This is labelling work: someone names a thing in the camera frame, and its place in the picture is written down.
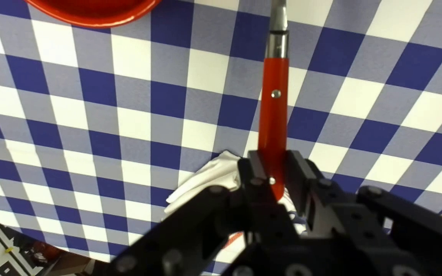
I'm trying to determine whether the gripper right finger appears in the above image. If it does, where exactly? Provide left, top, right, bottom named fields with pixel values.
left=285, top=149, right=442, bottom=276

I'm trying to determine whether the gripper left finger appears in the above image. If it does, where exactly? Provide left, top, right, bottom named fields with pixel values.
left=106, top=150, right=299, bottom=276

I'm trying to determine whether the red handled metal spoon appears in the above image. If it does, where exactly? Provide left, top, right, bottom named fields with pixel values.
left=257, top=0, right=290, bottom=201

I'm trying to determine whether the red bowl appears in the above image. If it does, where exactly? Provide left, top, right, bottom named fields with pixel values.
left=25, top=0, right=162, bottom=29

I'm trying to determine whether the white cloth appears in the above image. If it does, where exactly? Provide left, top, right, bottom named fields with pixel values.
left=162, top=150, right=308, bottom=246

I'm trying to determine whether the blue white checkered tablecloth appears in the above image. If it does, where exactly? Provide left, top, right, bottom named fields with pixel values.
left=0, top=0, right=442, bottom=275

